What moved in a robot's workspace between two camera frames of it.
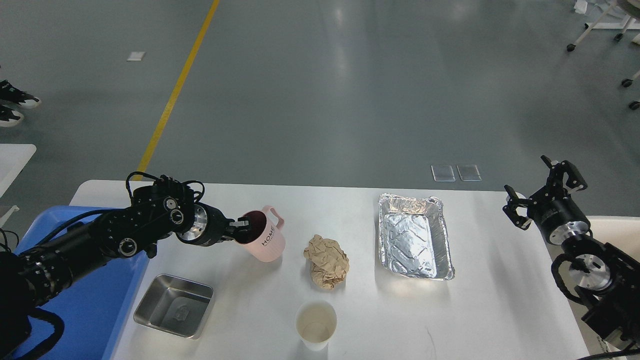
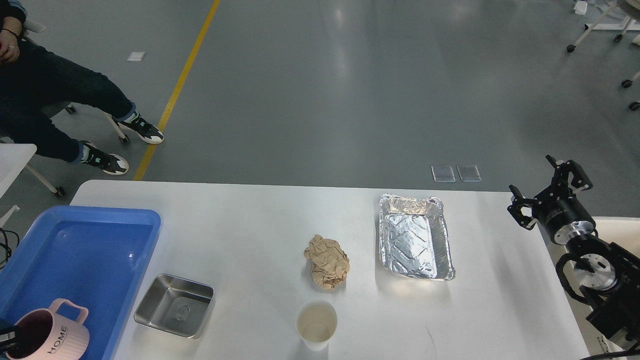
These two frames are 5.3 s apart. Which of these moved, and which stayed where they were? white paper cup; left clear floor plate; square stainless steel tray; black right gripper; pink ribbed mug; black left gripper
Moved: pink ribbed mug; black left gripper
Stayed: black right gripper; square stainless steel tray; left clear floor plate; white paper cup
